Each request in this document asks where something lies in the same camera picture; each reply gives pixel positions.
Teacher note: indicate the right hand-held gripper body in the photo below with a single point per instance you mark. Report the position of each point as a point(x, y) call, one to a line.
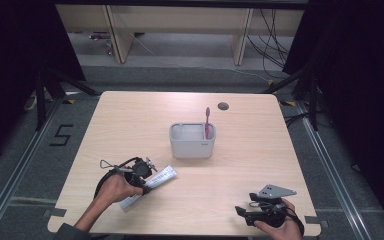
point(271, 206)

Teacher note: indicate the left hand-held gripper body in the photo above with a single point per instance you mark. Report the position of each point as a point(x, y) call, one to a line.
point(139, 170)

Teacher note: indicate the white toothpaste tube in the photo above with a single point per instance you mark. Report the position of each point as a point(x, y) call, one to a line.
point(160, 178)

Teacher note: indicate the grey toothbrush holder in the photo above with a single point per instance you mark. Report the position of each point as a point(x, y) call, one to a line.
point(191, 143)

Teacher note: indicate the pink and grey toothbrush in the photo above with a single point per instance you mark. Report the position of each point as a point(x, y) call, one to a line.
point(207, 125)

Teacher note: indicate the person's right hand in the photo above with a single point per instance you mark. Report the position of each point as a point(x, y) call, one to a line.
point(285, 228)

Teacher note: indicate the person's left hand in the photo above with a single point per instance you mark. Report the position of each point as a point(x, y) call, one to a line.
point(116, 190)

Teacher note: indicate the round grey table grommet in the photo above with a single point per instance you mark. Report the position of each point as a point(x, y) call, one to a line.
point(223, 106)

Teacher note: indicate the black metal stand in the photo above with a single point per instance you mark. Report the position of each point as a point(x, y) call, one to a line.
point(308, 90)
point(45, 96)

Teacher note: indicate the dark curtain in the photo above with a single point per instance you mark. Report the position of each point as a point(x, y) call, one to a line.
point(363, 83)
point(10, 50)

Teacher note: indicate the aluminium floor rail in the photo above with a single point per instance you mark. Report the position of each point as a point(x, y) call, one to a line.
point(13, 173)
point(336, 176)

